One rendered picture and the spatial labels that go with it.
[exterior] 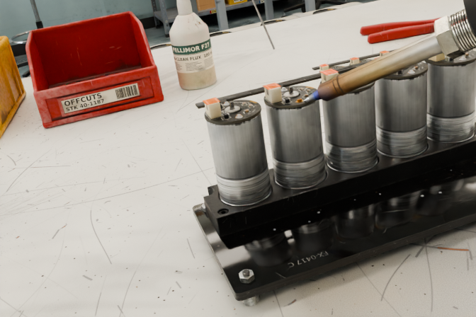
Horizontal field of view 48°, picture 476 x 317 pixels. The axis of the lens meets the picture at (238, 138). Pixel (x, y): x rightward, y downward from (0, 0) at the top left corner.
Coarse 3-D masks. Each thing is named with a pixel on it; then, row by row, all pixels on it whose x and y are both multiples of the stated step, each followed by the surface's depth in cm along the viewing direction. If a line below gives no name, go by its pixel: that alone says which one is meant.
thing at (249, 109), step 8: (240, 104) 24; (248, 104) 24; (256, 104) 23; (224, 112) 23; (240, 112) 23; (248, 112) 23; (256, 112) 23; (208, 120) 23; (216, 120) 22; (224, 120) 22; (232, 120) 22; (240, 120) 22
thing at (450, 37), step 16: (448, 16) 19; (464, 16) 18; (448, 32) 18; (464, 32) 18; (400, 48) 20; (416, 48) 19; (432, 48) 19; (448, 48) 19; (464, 48) 19; (368, 64) 21; (384, 64) 20; (400, 64) 20; (336, 80) 21; (352, 80) 21; (368, 80) 21; (320, 96) 22; (336, 96) 22
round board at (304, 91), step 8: (296, 88) 25; (304, 88) 24; (312, 88) 24; (264, 96) 24; (304, 96) 23; (272, 104) 23; (280, 104) 23; (288, 104) 23; (296, 104) 23; (304, 104) 23
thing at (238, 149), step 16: (208, 128) 23; (224, 128) 22; (240, 128) 22; (256, 128) 23; (224, 144) 23; (240, 144) 23; (256, 144) 23; (224, 160) 23; (240, 160) 23; (256, 160) 23; (224, 176) 24; (240, 176) 23; (256, 176) 23; (224, 192) 24; (240, 192) 24; (256, 192) 24
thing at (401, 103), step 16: (384, 80) 25; (400, 80) 24; (416, 80) 24; (384, 96) 25; (400, 96) 25; (416, 96) 25; (384, 112) 25; (400, 112) 25; (416, 112) 25; (384, 128) 26; (400, 128) 25; (416, 128) 25; (384, 144) 26; (400, 144) 26; (416, 144) 26
